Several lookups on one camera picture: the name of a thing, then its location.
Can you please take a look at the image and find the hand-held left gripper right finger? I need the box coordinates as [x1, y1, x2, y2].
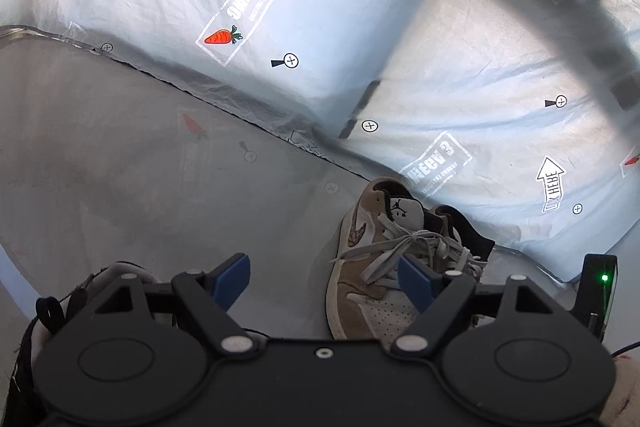
[391, 254, 551, 354]

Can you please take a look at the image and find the black sneaker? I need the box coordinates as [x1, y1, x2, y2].
[12, 261, 173, 427]

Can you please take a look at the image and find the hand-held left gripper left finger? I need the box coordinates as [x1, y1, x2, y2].
[92, 253, 258, 354]

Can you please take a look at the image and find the white printed curtain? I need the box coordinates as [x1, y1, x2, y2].
[0, 0, 640, 283]

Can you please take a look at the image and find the person's right forearm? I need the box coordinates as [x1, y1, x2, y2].
[600, 351, 640, 427]

